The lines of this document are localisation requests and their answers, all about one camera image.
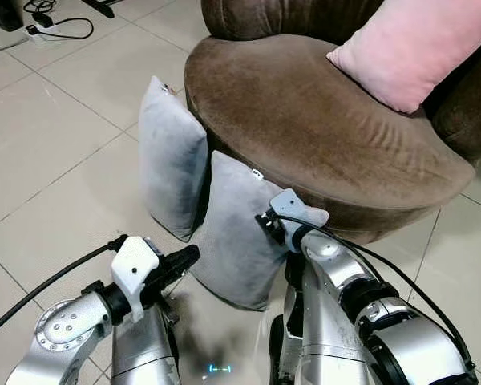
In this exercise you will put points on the wide grey pillow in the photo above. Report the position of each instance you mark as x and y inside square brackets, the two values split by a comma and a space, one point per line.
[232, 241]

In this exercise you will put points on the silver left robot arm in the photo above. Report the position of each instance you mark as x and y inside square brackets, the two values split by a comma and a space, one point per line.
[60, 337]

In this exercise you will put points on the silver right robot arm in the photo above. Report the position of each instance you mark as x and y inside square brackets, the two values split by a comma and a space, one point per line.
[329, 273]

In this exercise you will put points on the tall grey pillow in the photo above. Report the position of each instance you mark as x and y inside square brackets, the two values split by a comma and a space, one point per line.
[172, 160]

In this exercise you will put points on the brown velvet sofa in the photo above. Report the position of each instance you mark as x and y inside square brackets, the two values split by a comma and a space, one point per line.
[305, 120]

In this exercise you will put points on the pink pillow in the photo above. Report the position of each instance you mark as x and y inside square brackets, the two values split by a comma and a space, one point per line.
[409, 48]

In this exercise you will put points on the black box on floor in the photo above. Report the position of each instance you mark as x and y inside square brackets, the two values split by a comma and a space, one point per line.
[4, 12]

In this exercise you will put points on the black furniture foot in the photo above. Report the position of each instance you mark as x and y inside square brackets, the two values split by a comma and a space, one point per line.
[103, 8]

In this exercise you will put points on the white power strip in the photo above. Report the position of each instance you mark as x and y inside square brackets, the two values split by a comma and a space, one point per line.
[38, 30]

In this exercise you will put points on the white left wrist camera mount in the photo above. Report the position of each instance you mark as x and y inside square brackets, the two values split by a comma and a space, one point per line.
[134, 277]

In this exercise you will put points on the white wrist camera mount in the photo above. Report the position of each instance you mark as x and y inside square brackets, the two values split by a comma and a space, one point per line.
[293, 204]
[134, 277]

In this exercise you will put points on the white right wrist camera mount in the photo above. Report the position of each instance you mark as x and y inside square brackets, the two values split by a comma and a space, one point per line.
[293, 204]

